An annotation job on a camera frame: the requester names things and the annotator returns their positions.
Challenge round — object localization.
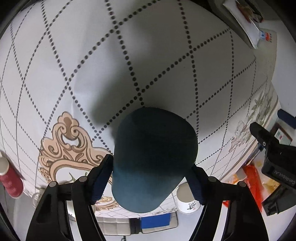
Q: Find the red plastic bag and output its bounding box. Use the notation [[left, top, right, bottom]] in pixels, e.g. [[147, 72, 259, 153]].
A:
[[226, 165, 264, 212]]

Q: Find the dark green cup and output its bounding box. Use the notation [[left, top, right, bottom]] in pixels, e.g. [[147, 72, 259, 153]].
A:
[[112, 108, 198, 213]]

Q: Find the white paper cup left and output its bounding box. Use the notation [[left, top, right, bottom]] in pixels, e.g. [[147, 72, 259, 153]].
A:
[[177, 183, 201, 214]]

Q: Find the chair with blue board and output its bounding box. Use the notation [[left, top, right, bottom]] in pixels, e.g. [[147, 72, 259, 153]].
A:
[[97, 212, 178, 236]]

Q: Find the patterned white tablecloth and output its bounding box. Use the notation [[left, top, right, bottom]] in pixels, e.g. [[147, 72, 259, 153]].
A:
[[0, 0, 280, 219]]

